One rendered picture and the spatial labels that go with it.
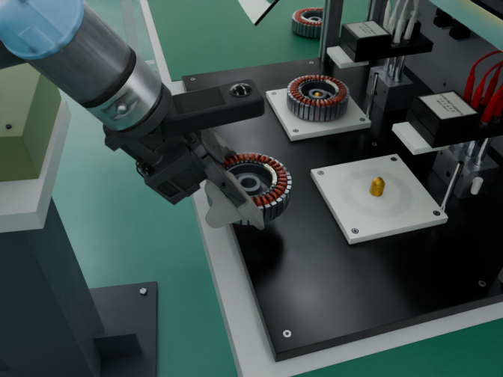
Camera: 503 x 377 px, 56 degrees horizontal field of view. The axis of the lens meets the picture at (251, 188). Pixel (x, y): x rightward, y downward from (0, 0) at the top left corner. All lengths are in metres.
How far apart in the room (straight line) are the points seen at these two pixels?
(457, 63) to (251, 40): 0.49
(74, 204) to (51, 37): 1.51
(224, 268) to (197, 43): 0.68
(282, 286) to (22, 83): 0.57
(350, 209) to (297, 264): 0.12
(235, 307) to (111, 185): 1.39
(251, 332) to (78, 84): 0.34
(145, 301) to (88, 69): 1.15
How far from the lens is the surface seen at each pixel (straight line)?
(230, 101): 0.52
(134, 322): 1.50
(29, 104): 0.86
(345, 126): 0.85
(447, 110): 0.67
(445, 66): 0.98
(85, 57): 0.45
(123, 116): 0.48
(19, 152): 0.82
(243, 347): 0.59
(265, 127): 0.85
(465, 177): 0.75
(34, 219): 0.81
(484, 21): 0.65
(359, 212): 0.69
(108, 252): 1.71
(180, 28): 1.27
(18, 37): 0.44
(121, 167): 2.03
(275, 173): 0.62
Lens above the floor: 1.26
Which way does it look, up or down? 43 degrees down
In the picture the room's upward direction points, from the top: straight up
